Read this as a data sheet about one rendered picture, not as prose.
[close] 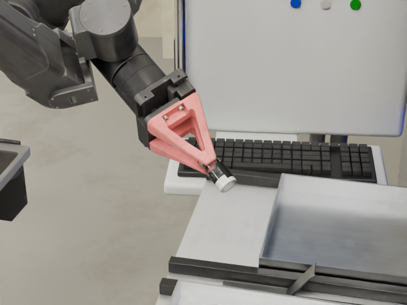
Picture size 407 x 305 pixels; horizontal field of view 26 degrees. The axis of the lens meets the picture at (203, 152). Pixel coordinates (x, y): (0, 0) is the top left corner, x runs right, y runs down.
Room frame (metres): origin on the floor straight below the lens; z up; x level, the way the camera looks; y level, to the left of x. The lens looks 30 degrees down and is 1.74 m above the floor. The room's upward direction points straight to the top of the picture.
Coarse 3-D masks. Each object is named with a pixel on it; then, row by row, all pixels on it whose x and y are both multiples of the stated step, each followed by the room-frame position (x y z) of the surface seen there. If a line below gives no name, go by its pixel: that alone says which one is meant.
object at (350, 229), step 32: (288, 192) 1.34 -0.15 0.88; (320, 192) 1.34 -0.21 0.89; (352, 192) 1.33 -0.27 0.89; (384, 192) 1.31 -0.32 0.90; (288, 224) 1.24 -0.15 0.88; (320, 224) 1.24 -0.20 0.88; (352, 224) 1.24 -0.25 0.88; (384, 224) 1.24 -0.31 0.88; (288, 256) 1.15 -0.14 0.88; (320, 256) 1.15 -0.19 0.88; (352, 256) 1.15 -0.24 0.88; (384, 256) 1.15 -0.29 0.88
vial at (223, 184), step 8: (216, 160) 0.84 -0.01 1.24; (208, 168) 0.83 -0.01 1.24; (216, 168) 0.83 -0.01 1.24; (208, 176) 0.83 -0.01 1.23; (216, 176) 0.82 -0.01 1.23; (224, 176) 0.82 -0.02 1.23; (232, 176) 0.82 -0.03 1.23; (216, 184) 0.82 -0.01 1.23; (224, 184) 0.81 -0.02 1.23; (232, 184) 0.82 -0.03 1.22
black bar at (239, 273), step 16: (176, 272) 1.11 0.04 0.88; (192, 272) 1.10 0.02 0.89; (208, 272) 1.10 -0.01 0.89; (224, 272) 1.09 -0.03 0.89; (240, 272) 1.09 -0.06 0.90; (256, 272) 1.09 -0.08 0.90; (272, 272) 1.09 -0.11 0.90; (288, 272) 1.09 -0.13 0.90; (304, 288) 1.07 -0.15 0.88; (320, 288) 1.06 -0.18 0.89; (336, 288) 1.06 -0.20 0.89; (352, 288) 1.05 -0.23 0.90; (368, 288) 1.05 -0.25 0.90; (384, 288) 1.05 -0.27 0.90; (400, 288) 1.05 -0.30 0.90
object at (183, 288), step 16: (176, 288) 1.03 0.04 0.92; (192, 288) 1.04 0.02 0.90; (208, 288) 1.04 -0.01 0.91; (224, 288) 1.03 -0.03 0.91; (240, 288) 1.03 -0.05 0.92; (176, 304) 1.02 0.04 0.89; (192, 304) 1.03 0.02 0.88; (208, 304) 1.03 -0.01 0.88; (224, 304) 1.03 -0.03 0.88; (240, 304) 1.02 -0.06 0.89; (256, 304) 1.02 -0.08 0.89; (272, 304) 1.01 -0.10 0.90; (288, 304) 1.01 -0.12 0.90; (304, 304) 1.00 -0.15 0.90; (320, 304) 1.00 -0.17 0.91; (336, 304) 0.99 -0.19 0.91; (352, 304) 0.99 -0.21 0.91
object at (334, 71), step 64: (192, 0) 1.72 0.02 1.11; (256, 0) 1.71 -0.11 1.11; (320, 0) 1.70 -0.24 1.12; (384, 0) 1.69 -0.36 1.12; (192, 64) 1.72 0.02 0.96; (256, 64) 1.71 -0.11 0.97; (320, 64) 1.70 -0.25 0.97; (384, 64) 1.69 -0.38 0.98; (256, 128) 1.71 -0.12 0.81; (320, 128) 1.70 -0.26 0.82; (384, 128) 1.69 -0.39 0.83
